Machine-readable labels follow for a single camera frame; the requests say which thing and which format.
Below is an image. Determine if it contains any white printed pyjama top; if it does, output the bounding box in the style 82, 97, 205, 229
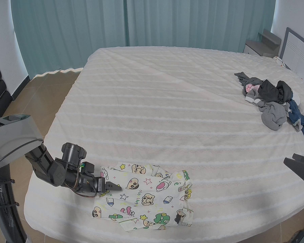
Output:
91, 162, 194, 232

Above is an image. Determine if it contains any black cable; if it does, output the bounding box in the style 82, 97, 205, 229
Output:
0, 139, 45, 169

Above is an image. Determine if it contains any grey bedside table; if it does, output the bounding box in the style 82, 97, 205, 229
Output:
244, 29, 281, 58

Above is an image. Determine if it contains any white printed pillow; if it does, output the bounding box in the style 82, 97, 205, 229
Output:
273, 56, 292, 70

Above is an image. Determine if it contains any blue-green curtain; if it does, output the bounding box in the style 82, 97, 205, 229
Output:
10, 0, 278, 79

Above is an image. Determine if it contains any pile of clothes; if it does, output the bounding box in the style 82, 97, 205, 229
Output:
234, 72, 304, 137

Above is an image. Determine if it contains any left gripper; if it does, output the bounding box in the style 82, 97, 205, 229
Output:
77, 174, 109, 196

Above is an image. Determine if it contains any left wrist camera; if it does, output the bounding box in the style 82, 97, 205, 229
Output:
80, 162, 95, 174

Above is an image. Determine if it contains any bed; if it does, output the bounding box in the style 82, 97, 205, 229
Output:
24, 27, 304, 237

